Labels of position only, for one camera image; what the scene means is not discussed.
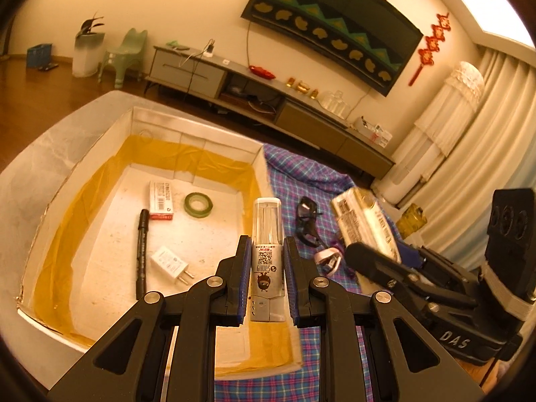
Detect blue pink plaid cloth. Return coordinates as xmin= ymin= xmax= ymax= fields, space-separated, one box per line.
xmin=213 ymin=142 xmax=403 ymax=402

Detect standing air conditioner lace cover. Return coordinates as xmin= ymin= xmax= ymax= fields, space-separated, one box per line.
xmin=377 ymin=61 xmax=486 ymax=206

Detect gold ornaments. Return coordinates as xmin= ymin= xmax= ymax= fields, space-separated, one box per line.
xmin=287 ymin=77 xmax=321 ymax=98

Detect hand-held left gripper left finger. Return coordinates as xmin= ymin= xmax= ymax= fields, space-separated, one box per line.
xmin=47 ymin=234 xmax=252 ymax=402

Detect wall television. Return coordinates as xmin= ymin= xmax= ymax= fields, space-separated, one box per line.
xmin=241 ymin=0 xmax=424 ymax=98

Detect blue plastic crate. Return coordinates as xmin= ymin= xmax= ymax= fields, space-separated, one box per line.
xmin=27 ymin=43 xmax=54 ymax=69

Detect cream curtains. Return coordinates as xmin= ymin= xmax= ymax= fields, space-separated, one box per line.
xmin=398 ymin=46 xmax=536 ymax=269

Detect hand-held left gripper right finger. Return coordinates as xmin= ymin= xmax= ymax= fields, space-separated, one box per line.
xmin=284 ymin=237 xmax=486 ymax=402

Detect red knot wall decoration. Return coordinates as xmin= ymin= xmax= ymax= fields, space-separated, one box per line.
xmin=409 ymin=12 xmax=454 ymax=86

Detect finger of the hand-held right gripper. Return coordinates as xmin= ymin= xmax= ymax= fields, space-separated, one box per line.
xmin=394 ymin=241 xmax=482 ymax=289
xmin=344 ymin=242 xmax=476 ymax=308

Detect black marker pen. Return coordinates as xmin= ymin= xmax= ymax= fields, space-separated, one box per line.
xmin=135 ymin=208 xmax=150 ymax=300

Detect white trash bin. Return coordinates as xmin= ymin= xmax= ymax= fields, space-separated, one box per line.
xmin=72 ymin=33 xmax=105 ymax=78

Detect white charger plug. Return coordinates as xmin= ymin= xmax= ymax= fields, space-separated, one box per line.
xmin=151 ymin=246 xmax=195 ymax=287

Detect white boxes on cabinet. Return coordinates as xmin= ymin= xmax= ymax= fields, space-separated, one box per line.
xmin=354 ymin=116 xmax=393 ymax=147

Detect small red white packet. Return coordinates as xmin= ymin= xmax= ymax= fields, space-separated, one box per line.
xmin=148 ymin=180 xmax=175 ymax=221

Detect black sunglasses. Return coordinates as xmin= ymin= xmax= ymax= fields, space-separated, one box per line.
xmin=295 ymin=196 xmax=324 ymax=249

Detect potted plant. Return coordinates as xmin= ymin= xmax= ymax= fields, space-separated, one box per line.
xmin=77 ymin=12 xmax=105 ymax=38

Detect white foam box container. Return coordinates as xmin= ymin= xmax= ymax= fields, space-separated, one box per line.
xmin=0 ymin=90 xmax=304 ymax=390

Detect grey television cabinet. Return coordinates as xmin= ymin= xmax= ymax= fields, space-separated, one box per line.
xmin=144 ymin=45 xmax=396 ymax=181

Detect clear glass bottles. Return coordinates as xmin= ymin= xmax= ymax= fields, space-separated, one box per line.
xmin=322 ymin=90 xmax=348 ymax=118

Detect green plastic chair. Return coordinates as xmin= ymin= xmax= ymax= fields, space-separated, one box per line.
xmin=98 ymin=28 xmax=148 ymax=89

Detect green tape roll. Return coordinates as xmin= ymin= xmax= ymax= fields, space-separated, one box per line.
xmin=184 ymin=192 xmax=215 ymax=219

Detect white box with gold side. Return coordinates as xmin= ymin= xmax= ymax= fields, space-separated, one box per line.
xmin=331 ymin=188 xmax=403 ymax=262

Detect clear dispenser with printed label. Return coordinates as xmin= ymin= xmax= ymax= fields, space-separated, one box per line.
xmin=250 ymin=198 xmax=286 ymax=323

